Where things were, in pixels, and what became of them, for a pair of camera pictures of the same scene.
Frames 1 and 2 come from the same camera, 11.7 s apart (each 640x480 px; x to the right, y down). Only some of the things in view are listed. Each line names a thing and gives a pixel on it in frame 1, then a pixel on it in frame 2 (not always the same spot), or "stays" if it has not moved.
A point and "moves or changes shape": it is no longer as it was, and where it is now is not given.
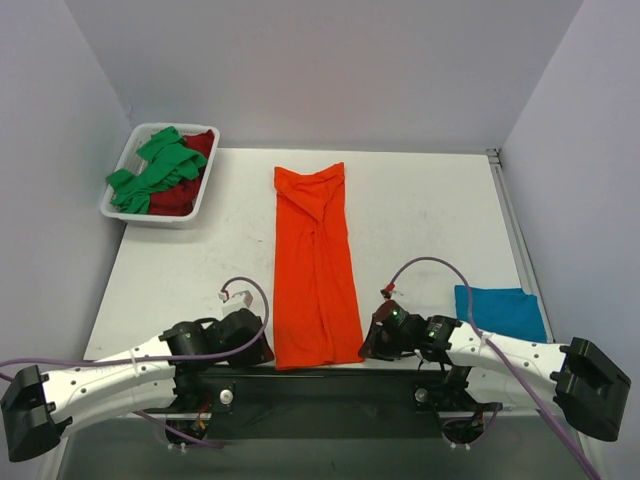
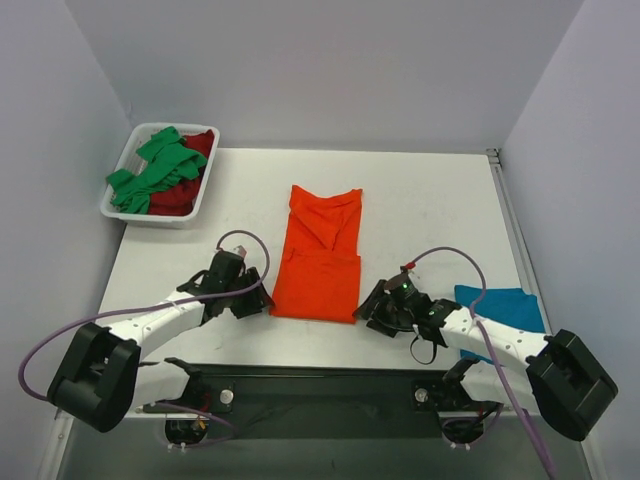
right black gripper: x=376 y=340 to x=380 y=307
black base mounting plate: x=347 y=403 stays
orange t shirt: x=315 y=314 moves or changes shape
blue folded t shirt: x=503 y=311 stays
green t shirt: x=168 y=158 stays
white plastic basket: x=180 y=221 stays
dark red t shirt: x=178 y=200 stays
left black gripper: x=255 y=345 to x=245 y=296
